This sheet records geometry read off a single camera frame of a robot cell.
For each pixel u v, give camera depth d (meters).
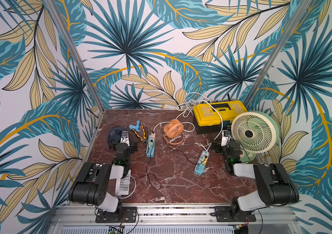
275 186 0.46
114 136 0.93
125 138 0.78
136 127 1.06
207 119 0.96
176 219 0.73
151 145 0.97
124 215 0.72
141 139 1.00
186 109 1.14
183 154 0.95
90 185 0.44
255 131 0.75
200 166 0.88
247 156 0.94
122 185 0.72
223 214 0.73
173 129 0.93
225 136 0.80
